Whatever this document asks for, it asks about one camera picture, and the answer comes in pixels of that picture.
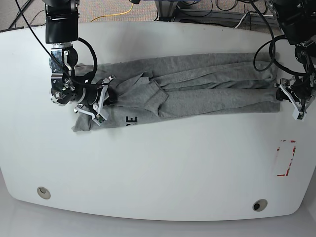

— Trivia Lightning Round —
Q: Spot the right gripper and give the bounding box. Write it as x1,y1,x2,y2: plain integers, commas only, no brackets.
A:
74,75,118,119

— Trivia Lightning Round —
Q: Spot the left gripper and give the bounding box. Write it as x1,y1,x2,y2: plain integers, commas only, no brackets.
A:
274,78,316,114

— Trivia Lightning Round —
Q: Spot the grey t-shirt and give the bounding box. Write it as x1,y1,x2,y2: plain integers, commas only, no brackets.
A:
73,53,280,132

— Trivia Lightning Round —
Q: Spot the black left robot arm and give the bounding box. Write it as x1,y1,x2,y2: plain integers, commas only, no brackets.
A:
265,0,316,120

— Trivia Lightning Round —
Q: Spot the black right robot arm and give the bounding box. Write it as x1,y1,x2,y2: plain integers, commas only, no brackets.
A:
44,0,117,125

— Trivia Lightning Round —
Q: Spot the red tape rectangle marking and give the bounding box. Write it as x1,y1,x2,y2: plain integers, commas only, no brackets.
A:
274,140,297,177

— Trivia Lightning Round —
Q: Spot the right table grommet hole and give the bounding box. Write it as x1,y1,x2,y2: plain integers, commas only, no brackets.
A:
252,199,268,212

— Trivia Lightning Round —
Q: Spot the table grommet hole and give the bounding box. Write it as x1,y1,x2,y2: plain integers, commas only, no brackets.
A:
37,187,51,200
252,199,268,212

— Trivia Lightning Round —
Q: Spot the left table grommet hole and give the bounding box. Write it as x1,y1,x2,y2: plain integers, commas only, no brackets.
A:
37,187,51,200

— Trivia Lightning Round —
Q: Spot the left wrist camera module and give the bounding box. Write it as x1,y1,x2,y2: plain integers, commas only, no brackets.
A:
292,110,306,121

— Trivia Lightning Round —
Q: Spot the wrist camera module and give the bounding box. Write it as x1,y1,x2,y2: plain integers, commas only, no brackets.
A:
292,110,306,121
92,114,109,126

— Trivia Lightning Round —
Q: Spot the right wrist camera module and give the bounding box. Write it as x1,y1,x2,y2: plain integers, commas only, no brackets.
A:
92,114,109,126

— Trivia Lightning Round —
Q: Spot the white cable on floor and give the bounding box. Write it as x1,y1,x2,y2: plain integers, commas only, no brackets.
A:
234,10,272,29

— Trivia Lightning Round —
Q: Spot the yellow cable on floor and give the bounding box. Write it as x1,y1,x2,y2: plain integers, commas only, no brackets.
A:
90,0,140,22

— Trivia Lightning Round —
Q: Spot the aluminium frame structure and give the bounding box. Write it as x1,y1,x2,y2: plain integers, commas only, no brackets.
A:
154,0,265,28

